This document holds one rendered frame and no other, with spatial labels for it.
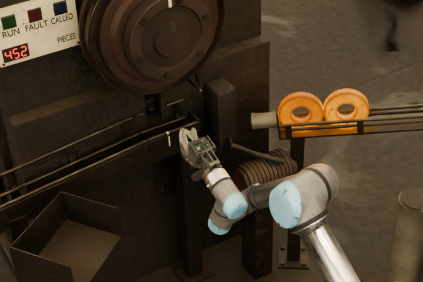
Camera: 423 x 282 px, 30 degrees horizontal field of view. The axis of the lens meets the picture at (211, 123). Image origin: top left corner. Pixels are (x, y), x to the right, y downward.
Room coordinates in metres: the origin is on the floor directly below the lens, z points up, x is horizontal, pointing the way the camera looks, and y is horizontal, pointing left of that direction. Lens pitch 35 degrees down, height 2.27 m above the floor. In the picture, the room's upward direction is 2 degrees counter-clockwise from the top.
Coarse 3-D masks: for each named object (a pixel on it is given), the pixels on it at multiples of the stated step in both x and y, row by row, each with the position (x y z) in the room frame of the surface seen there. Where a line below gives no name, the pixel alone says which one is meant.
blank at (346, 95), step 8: (344, 88) 2.26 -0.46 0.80; (328, 96) 2.26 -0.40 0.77; (336, 96) 2.23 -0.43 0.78; (344, 96) 2.23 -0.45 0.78; (352, 96) 2.22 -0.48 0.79; (360, 96) 2.22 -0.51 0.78; (328, 104) 2.23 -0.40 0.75; (336, 104) 2.23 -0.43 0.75; (352, 104) 2.22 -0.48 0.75; (360, 104) 2.22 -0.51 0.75; (328, 112) 2.23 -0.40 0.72; (336, 112) 2.23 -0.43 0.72; (352, 112) 2.25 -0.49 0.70; (360, 112) 2.22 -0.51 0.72; (368, 112) 2.22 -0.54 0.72; (328, 120) 2.23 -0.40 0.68; (344, 128) 2.23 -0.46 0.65; (352, 128) 2.22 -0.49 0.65
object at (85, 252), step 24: (48, 216) 1.79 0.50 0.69; (72, 216) 1.85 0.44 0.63; (96, 216) 1.81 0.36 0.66; (24, 240) 1.68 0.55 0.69; (48, 240) 1.77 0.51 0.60; (72, 240) 1.77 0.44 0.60; (96, 240) 1.76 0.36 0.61; (24, 264) 1.61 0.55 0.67; (48, 264) 1.57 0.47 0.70; (72, 264) 1.67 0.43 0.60; (96, 264) 1.67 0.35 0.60
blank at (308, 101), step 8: (288, 96) 2.26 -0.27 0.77; (296, 96) 2.25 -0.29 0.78; (304, 96) 2.24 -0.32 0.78; (312, 96) 2.25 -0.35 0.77; (280, 104) 2.27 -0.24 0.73; (288, 104) 2.25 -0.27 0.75; (296, 104) 2.24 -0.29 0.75; (304, 104) 2.24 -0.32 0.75; (312, 104) 2.24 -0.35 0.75; (320, 104) 2.24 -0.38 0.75; (280, 112) 2.25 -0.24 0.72; (288, 112) 2.25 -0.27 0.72; (312, 112) 2.24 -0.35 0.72; (320, 112) 2.23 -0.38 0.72; (280, 120) 2.25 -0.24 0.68; (288, 120) 2.25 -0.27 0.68; (296, 120) 2.25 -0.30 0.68; (304, 120) 2.25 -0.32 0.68; (312, 120) 2.24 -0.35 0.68; (320, 120) 2.23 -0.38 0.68
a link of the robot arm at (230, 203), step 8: (216, 184) 1.87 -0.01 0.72; (224, 184) 1.86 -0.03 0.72; (232, 184) 1.87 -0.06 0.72; (216, 192) 1.85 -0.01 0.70; (224, 192) 1.84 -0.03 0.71; (232, 192) 1.84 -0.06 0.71; (216, 200) 1.85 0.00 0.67; (224, 200) 1.82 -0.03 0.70; (232, 200) 1.81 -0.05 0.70; (240, 200) 1.81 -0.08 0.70; (216, 208) 1.84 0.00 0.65; (224, 208) 1.81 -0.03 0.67; (232, 208) 1.79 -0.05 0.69; (240, 208) 1.80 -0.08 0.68; (224, 216) 1.82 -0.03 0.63; (232, 216) 1.79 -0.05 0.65
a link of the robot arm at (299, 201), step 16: (304, 176) 1.68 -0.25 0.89; (320, 176) 1.68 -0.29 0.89; (272, 192) 1.65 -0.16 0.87; (288, 192) 1.61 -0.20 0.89; (304, 192) 1.62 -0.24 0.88; (320, 192) 1.64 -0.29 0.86; (272, 208) 1.63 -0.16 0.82; (288, 208) 1.59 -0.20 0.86; (304, 208) 1.59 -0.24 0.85; (320, 208) 1.60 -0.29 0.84; (288, 224) 1.58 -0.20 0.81; (304, 224) 1.57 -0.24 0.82; (320, 224) 1.58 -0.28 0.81; (304, 240) 1.57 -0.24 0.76; (320, 240) 1.55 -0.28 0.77; (336, 240) 1.56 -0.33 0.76; (320, 256) 1.53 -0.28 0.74; (336, 256) 1.52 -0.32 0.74; (320, 272) 1.52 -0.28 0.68; (336, 272) 1.50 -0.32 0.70; (352, 272) 1.51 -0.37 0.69
